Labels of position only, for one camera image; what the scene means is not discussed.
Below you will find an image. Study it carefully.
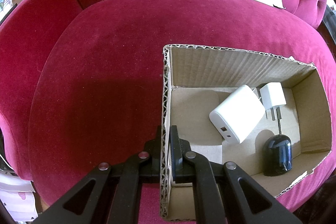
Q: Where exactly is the large white charger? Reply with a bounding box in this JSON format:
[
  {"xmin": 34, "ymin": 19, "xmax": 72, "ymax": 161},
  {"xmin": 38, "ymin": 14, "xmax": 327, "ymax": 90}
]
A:
[{"xmin": 209, "ymin": 85, "xmax": 265, "ymax": 145}]

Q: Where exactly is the small white plug adapter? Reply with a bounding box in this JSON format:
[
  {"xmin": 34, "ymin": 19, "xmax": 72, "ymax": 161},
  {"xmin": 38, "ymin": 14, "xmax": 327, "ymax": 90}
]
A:
[{"xmin": 260, "ymin": 83, "xmax": 286, "ymax": 121}]

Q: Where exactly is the red velvet tufted sofa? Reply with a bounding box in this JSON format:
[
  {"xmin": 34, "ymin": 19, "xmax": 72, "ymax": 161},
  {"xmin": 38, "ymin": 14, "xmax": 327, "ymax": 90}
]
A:
[{"xmin": 1, "ymin": 0, "xmax": 335, "ymax": 223}]

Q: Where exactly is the black tape roll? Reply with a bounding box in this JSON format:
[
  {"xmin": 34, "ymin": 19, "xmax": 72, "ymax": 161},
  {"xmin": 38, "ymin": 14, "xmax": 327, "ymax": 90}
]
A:
[{"xmin": 262, "ymin": 134, "xmax": 293, "ymax": 177}]

